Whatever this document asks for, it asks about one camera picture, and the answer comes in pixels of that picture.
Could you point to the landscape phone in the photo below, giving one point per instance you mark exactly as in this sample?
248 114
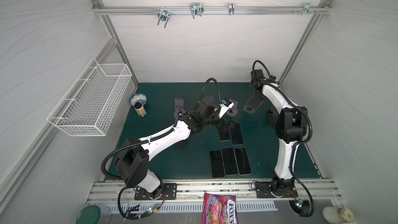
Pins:
224 136
216 164

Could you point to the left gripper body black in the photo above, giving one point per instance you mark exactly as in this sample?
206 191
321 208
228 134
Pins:
214 120

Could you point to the metal clamp middle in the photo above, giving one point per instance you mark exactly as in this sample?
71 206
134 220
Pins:
196 9

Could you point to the white wire basket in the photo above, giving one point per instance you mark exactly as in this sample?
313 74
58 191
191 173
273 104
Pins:
88 107

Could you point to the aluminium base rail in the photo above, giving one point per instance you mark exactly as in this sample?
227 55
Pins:
193 190

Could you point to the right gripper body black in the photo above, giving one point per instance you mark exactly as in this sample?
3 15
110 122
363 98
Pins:
255 100

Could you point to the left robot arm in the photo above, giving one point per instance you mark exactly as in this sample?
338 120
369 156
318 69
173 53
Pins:
130 162

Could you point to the round stand of upright phone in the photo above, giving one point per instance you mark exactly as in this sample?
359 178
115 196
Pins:
233 111

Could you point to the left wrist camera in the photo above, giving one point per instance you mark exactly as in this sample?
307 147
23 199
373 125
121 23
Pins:
225 105

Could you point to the blue white bowl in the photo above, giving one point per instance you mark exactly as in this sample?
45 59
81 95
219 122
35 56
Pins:
138 98

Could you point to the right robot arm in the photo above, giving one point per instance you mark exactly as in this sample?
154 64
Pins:
293 128

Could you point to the white-edged phone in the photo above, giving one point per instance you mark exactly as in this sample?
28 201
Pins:
242 160

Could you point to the metal clamp small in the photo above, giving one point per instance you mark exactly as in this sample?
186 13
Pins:
231 9

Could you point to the aluminium crossbar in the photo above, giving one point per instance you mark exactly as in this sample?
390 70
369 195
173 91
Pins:
208 10

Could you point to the metal clamp right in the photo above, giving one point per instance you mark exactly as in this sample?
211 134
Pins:
306 10

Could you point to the round stand of tilted phone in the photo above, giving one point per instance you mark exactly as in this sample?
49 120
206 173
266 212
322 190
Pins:
249 109

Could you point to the green lid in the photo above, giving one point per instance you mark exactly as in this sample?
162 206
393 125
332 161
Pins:
89 215

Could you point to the white round container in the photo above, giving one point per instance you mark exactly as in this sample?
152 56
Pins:
334 215

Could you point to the Fox's candy bag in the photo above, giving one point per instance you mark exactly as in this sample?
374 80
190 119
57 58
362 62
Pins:
219 209

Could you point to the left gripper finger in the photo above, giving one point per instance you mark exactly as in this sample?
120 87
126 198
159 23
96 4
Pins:
224 127
230 124

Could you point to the metal clamp left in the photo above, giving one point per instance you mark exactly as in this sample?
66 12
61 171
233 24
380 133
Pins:
163 16

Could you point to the purple phone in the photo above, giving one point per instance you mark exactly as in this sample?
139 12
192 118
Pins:
229 161

